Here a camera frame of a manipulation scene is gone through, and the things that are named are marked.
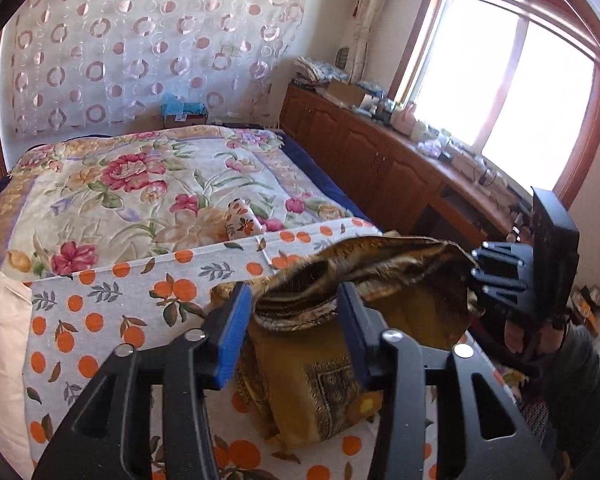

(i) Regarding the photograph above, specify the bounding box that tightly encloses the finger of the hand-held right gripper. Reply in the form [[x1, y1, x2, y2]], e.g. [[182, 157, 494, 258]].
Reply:
[[474, 241, 534, 277], [472, 268, 532, 307]]

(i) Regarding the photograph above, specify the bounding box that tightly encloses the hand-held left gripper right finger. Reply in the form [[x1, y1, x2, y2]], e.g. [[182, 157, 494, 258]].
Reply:
[[336, 281, 556, 480]]

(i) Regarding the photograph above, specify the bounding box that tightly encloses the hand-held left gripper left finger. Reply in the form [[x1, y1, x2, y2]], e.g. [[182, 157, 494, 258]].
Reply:
[[32, 282, 253, 480]]

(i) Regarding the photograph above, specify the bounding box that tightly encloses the golden paisley cloth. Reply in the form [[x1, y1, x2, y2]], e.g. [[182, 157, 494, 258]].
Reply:
[[207, 232, 481, 453]]

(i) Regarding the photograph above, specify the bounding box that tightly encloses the person's right forearm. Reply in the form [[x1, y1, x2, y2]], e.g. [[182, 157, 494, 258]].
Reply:
[[542, 326, 600, 463]]

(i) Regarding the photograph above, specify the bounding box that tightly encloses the small rolled patterned cloth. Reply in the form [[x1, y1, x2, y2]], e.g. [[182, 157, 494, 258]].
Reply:
[[226, 199, 267, 239]]

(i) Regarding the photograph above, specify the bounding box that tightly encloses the orange fruit print bedsheet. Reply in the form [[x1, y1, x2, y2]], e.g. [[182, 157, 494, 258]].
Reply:
[[22, 217, 521, 480]]

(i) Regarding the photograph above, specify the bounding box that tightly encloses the navy blue mattress cover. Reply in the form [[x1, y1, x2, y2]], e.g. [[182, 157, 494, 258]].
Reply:
[[279, 134, 373, 223]]

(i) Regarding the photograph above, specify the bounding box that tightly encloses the wooden cabinet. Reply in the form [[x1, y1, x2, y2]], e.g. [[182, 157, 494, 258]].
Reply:
[[280, 83, 531, 252]]

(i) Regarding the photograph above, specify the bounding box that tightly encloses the window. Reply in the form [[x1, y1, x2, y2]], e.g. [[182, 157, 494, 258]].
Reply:
[[390, 0, 600, 207]]

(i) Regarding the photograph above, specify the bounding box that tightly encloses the pink bottle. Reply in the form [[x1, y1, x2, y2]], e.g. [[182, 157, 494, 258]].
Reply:
[[390, 102, 417, 137]]

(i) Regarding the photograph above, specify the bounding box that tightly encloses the floral quilt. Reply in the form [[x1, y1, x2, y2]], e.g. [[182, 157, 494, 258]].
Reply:
[[0, 125, 376, 281]]

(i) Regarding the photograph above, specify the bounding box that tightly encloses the cardboard box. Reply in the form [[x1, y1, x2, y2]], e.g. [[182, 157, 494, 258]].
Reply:
[[326, 78, 374, 107]]

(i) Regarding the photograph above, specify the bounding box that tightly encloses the cream blanket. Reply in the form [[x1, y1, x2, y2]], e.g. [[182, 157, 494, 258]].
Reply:
[[0, 254, 35, 463]]

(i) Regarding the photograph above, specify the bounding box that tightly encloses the blue tissue box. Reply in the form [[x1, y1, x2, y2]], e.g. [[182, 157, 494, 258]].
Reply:
[[160, 93, 209, 129]]

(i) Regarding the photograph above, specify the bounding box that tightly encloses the stack of folded cloths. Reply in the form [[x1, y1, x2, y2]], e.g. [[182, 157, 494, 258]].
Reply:
[[293, 55, 352, 85]]

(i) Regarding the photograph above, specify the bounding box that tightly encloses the beige window curtain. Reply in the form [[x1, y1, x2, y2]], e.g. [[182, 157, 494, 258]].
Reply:
[[351, 0, 402, 87]]

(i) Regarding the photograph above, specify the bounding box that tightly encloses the circle pattern sheer curtain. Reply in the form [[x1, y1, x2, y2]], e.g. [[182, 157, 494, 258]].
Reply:
[[5, 0, 307, 137]]

